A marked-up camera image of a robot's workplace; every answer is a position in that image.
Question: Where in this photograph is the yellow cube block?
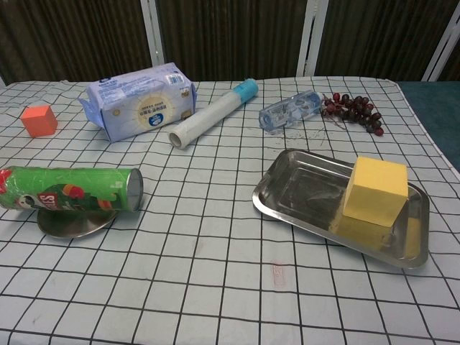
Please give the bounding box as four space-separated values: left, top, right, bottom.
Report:
341 155 410 228

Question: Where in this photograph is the green chips can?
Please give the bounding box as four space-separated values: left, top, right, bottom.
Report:
0 165 144 213

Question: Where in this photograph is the plastic wrap roll blue cap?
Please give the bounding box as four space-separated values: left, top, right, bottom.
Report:
168 78 259 150

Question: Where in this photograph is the rectangular steel tray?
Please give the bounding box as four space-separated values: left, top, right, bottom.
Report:
252 148 431 270

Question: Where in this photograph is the clear plastic water bottle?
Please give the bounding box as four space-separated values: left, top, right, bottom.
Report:
258 91 323 135

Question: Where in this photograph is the pale blue tissue pack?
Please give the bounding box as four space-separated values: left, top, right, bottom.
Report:
78 62 198 143

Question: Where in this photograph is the white black-checked tablecloth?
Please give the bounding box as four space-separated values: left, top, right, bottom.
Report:
0 77 460 345

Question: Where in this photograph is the brown ribbed partition panel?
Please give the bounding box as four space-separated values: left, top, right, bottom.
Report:
437 45 460 82
313 0 460 82
155 0 311 82
0 0 154 86

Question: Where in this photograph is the dark red grape bunch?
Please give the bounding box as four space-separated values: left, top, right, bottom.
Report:
321 92 385 137

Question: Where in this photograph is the round steel plate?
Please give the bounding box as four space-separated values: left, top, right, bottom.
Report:
37 210 119 239

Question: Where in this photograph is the orange cube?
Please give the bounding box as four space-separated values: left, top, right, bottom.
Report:
19 104 59 139

